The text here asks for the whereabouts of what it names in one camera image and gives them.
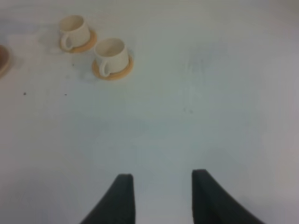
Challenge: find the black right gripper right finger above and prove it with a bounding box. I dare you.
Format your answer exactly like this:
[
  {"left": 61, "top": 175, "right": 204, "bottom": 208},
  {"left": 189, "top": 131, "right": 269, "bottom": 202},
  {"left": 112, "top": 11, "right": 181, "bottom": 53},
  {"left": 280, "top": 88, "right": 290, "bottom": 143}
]
[{"left": 192, "top": 169, "right": 262, "bottom": 224}]

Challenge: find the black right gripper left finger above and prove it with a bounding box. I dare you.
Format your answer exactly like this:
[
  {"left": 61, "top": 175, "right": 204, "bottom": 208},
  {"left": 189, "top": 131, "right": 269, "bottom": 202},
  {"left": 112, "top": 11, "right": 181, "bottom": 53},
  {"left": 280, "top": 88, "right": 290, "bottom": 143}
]
[{"left": 81, "top": 174, "right": 135, "bottom": 224}]

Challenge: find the near round wooden coaster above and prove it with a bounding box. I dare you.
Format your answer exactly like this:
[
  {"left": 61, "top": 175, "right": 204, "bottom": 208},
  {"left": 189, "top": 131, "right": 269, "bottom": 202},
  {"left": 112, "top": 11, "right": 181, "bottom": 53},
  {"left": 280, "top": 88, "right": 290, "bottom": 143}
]
[{"left": 92, "top": 55, "right": 134, "bottom": 81}]

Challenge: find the round wooden coaster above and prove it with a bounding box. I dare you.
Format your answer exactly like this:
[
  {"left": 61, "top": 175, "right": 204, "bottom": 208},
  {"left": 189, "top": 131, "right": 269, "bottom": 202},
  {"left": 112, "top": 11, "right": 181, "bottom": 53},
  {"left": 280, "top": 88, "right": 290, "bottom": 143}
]
[
  {"left": 92, "top": 55, "right": 134, "bottom": 81},
  {"left": 59, "top": 29, "right": 97, "bottom": 54}
]

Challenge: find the near white teacup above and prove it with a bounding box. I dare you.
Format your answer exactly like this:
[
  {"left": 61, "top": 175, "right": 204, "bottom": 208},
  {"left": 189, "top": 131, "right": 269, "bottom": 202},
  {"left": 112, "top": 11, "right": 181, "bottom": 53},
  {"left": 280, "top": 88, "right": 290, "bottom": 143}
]
[{"left": 94, "top": 38, "right": 129, "bottom": 77}]

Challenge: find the white teacup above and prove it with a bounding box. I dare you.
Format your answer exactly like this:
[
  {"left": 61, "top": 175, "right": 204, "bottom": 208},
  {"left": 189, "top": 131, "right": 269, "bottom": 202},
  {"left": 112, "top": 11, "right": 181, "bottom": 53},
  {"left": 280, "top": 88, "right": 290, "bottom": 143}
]
[
  {"left": 59, "top": 15, "right": 91, "bottom": 51},
  {"left": 94, "top": 38, "right": 129, "bottom": 77}
]

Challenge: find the far round wooden coaster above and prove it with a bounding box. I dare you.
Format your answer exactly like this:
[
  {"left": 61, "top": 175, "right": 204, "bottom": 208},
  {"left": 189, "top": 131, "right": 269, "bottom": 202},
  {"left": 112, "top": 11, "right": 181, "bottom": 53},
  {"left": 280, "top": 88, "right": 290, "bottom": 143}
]
[{"left": 59, "top": 29, "right": 97, "bottom": 54}]

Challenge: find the far white teacup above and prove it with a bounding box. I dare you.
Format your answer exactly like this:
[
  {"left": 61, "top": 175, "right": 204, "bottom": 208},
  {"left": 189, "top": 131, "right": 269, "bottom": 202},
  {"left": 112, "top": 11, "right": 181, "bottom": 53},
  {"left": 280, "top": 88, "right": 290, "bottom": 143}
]
[{"left": 59, "top": 15, "right": 91, "bottom": 51}]

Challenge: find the large round beige trivet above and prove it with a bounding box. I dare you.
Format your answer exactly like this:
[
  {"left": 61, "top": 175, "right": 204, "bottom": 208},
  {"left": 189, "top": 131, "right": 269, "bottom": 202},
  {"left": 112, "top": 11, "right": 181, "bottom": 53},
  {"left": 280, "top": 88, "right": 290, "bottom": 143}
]
[{"left": 0, "top": 45, "right": 11, "bottom": 77}]

